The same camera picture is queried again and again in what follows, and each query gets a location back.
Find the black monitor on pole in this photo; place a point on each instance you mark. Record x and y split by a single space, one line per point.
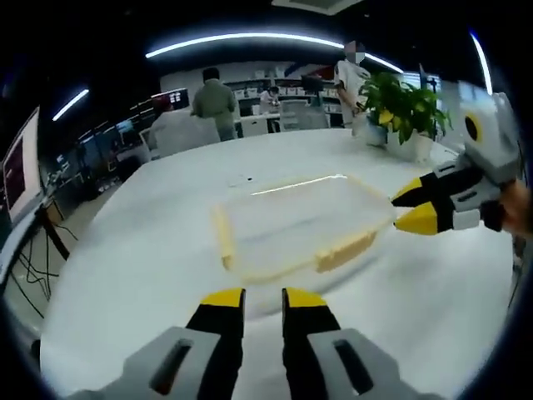
426 77

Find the green potted plant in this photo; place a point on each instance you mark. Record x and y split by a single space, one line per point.
399 100

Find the white office chair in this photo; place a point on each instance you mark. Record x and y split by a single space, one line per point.
302 116
146 146

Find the shelf with white boxes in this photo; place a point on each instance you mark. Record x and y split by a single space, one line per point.
287 85

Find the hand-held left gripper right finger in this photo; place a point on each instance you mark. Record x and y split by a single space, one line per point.
312 333

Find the person's right hand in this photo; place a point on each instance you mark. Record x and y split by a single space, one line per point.
518 208

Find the white jug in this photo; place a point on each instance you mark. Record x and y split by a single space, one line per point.
376 134

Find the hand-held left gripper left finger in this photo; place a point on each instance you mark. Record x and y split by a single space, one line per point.
200 346

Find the white laptop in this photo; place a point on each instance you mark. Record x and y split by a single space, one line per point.
23 171

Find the white plant pot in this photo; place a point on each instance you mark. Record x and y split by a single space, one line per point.
412 146

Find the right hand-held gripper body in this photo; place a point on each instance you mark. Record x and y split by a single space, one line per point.
495 141

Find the clear lid with beige buckles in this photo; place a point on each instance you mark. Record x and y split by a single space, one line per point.
341 254

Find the ceiling light strip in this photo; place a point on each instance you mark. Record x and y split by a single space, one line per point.
233 41
482 62
71 104

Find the black laptop stand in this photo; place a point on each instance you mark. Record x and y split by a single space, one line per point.
54 233

